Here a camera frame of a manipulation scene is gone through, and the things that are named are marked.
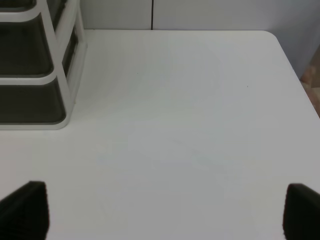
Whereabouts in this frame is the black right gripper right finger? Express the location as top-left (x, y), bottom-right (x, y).
top-left (282, 183), bottom-right (320, 240)

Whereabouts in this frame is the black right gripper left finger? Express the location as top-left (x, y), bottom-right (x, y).
top-left (0, 181), bottom-right (50, 240)

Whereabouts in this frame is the smoky bottom drawer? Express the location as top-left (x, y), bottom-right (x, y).
top-left (0, 79), bottom-right (66, 125)

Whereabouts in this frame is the smoky drawer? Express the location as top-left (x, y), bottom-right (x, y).
top-left (0, 0), bottom-right (37, 13)
top-left (0, 79), bottom-right (66, 125)
top-left (0, 14), bottom-right (54, 77)

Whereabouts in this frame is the smoky middle drawer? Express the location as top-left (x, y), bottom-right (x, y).
top-left (0, 14), bottom-right (54, 77)

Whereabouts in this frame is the smoky top drawer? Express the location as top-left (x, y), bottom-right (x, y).
top-left (0, 0), bottom-right (37, 13)

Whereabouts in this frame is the white drawer cabinet frame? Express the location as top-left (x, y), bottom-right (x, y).
top-left (0, 0), bottom-right (87, 130)

